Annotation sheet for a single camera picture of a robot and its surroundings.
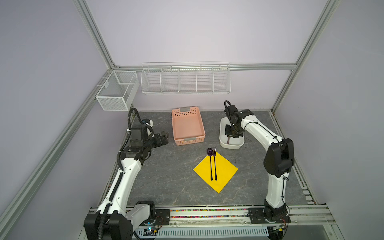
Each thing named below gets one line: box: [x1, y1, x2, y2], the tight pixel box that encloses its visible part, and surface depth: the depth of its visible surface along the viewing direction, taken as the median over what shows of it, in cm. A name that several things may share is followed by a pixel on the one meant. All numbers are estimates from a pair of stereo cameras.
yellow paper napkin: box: [193, 152, 239, 194], surface depth 91 cm
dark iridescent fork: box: [212, 147, 217, 181], surface depth 93 cm
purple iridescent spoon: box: [207, 148, 213, 181], surface depth 98 cm
